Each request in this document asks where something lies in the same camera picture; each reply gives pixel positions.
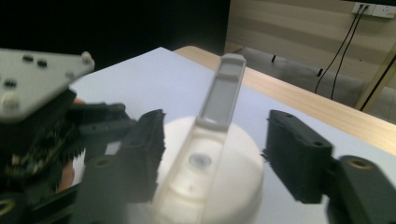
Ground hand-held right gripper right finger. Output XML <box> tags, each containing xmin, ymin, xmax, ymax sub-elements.
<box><xmin>262</xmin><ymin>109</ymin><xmax>396</xmax><ymax>224</ymax></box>

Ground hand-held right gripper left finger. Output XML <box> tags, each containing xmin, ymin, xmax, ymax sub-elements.
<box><xmin>69</xmin><ymin>108</ymin><xmax>166</xmax><ymax>224</ymax></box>

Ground wooden table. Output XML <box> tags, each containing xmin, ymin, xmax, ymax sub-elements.
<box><xmin>173</xmin><ymin>45</ymin><xmax>396</xmax><ymax>157</ymax></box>

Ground white board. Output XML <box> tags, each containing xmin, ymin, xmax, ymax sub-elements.
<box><xmin>68</xmin><ymin>46</ymin><xmax>396</xmax><ymax>224</ymax></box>

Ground dark curtain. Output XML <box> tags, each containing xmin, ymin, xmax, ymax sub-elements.
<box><xmin>0</xmin><ymin>0</ymin><xmax>232</xmax><ymax>73</ymax></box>

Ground wooden wall strip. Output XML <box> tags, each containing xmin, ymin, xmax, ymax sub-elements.
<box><xmin>354</xmin><ymin>41</ymin><xmax>396</xmax><ymax>112</ymax></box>

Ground black wall cable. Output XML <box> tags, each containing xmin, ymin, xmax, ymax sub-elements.
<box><xmin>314</xmin><ymin>3</ymin><xmax>365</xmax><ymax>95</ymax></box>
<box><xmin>330</xmin><ymin>4</ymin><xmax>371</xmax><ymax>101</ymax></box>

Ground white wall socket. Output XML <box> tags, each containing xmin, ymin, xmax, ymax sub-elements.
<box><xmin>351</xmin><ymin>1</ymin><xmax>396</xmax><ymax>20</ymax></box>

